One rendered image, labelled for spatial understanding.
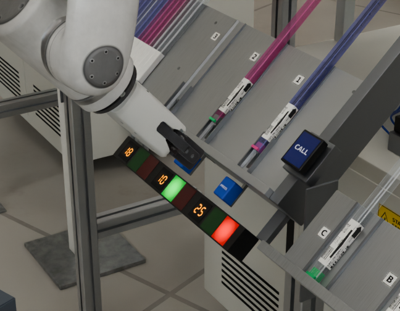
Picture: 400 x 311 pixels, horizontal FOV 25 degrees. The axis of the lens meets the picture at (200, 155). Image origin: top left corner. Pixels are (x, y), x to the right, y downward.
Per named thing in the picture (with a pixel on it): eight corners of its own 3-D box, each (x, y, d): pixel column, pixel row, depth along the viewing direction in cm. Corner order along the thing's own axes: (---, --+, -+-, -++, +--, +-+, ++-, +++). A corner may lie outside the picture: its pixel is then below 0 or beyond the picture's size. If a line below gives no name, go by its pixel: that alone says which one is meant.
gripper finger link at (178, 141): (133, 111, 107) (136, 115, 113) (184, 151, 107) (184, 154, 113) (139, 103, 107) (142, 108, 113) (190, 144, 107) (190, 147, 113)
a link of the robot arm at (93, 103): (54, 86, 108) (71, 99, 110) (85, 110, 102) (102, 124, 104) (98, 32, 109) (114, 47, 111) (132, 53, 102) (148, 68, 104)
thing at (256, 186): (292, 220, 121) (263, 195, 116) (84, 69, 171) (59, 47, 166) (298, 213, 121) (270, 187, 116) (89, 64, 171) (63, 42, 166)
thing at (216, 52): (288, 203, 119) (275, 192, 117) (79, 56, 169) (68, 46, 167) (377, 93, 120) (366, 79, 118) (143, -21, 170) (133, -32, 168)
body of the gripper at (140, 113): (66, 91, 110) (125, 139, 117) (103, 120, 102) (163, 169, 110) (105, 44, 111) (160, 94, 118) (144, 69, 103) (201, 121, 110)
